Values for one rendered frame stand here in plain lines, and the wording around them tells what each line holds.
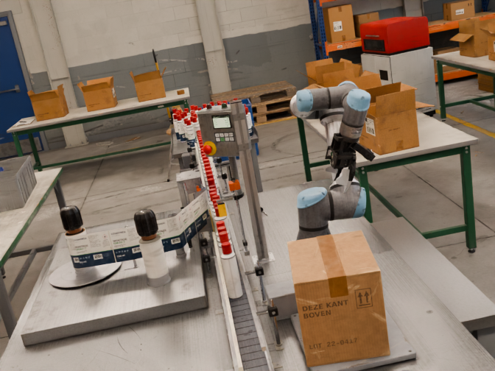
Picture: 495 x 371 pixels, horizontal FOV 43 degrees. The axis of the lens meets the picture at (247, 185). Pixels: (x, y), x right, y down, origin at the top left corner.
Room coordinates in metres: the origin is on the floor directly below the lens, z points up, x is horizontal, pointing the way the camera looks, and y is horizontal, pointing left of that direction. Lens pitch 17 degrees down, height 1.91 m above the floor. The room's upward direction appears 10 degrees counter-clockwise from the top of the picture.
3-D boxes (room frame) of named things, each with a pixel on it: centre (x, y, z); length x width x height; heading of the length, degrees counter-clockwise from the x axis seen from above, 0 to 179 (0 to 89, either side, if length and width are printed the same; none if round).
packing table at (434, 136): (4.79, -0.99, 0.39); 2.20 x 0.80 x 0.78; 3
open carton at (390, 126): (3.93, -0.96, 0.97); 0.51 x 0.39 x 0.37; 99
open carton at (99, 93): (7.89, 1.61, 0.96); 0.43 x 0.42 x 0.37; 91
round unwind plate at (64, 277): (2.48, 0.74, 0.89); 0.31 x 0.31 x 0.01
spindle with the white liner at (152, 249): (2.25, 0.40, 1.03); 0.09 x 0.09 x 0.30
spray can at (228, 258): (2.02, 0.11, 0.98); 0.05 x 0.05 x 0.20
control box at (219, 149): (2.46, 0.05, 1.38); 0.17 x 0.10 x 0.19; 59
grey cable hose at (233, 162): (2.52, 0.04, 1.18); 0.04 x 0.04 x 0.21
